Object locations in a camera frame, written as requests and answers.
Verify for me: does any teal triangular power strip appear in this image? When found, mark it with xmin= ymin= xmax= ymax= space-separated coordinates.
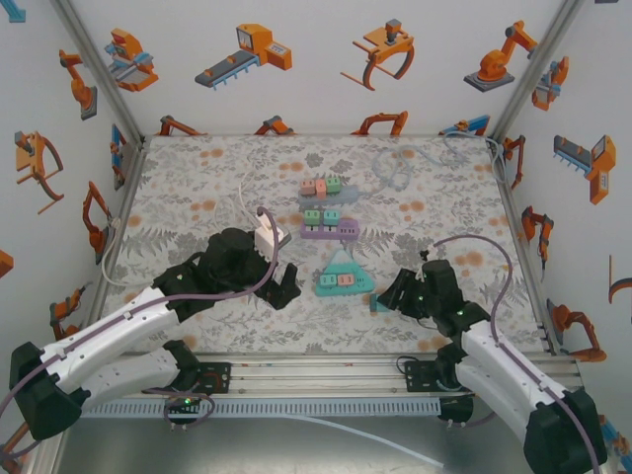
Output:
xmin=315 ymin=248 xmax=375 ymax=299

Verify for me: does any purple power strip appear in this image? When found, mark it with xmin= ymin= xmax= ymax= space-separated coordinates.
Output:
xmin=300 ymin=216 xmax=360 ymax=242

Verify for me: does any grey-blue power strip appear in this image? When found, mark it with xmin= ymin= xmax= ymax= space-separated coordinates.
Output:
xmin=297 ymin=185 xmax=361 ymax=208

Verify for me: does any floral patterned table mat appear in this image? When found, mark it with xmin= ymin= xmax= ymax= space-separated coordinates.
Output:
xmin=101 ymin=133 xmax=552 ymax=355

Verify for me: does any black connector box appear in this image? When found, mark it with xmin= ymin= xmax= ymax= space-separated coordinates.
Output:
xmin=165 ymin=394 xmax=198 ymax=431
xmin=438 ymin=397 xmax=475 ymax=429

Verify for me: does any translucent white tube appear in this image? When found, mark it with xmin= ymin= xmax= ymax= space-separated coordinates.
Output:
xmin=290 ymin=413 xmax=445 ymax=469

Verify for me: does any grey metal plate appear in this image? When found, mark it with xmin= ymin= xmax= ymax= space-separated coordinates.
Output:
xmin=48 ymin=417 xmax=574 ymax=474

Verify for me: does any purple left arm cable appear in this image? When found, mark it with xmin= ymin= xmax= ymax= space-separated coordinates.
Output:
xmin=0 ymin=206 xmax=278 ymax=458

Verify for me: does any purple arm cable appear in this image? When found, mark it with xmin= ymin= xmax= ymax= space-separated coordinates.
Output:
xmin=0 ymin=206 xmax=278 ymax=458
xmin=422 ymin=234 xmax=603 ymax=474

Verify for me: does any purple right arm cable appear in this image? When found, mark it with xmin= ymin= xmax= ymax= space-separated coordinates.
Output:
xmin=422 ymin=234 xmax=603 ymax=474

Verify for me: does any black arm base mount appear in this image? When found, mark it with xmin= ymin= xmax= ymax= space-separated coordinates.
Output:
xmin=142 ymin=362 xmax=233 ymax=396
xmin=404 ymin=358 xmax=495 ymax=394

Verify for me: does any aluminium profile rail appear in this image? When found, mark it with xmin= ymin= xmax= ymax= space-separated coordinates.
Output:
xmin=113 ymin=353 xmax=579 ymax=401

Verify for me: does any aluminium side rail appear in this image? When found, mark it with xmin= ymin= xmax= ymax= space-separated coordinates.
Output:
xmin=493 ymin=142 xmax=562 ymax=356
xmin=88 ymin=140 xmax=149 ymax=322

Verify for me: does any grey-blue power cable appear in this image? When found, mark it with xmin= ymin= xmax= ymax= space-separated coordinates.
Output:
xmin=357 ymin=130 xmax=498 ymax=197

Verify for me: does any white slotted cable duct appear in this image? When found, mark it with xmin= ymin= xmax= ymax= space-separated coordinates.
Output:
xmin=81 ymin=398 xmax=441 ymax=419

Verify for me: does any thick white cable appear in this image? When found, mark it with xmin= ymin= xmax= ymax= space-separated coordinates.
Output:
xmin=101 ymin=219 xmax=122 ymax=286

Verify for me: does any grey metal bracket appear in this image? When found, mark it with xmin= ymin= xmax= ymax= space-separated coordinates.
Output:
xmin=112 ymin=140 xmax=145 ymax=192

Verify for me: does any pale grey cable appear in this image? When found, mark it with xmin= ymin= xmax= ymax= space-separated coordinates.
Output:
xmin=486 ymin=137 xmax=509 ymax=185

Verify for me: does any aluminium frame post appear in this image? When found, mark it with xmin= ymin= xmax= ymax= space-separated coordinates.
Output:
xmin=51 ymin=0 xmax=148 ymax=144
xmin=488 ymin=0 xmax=589 ymax=144

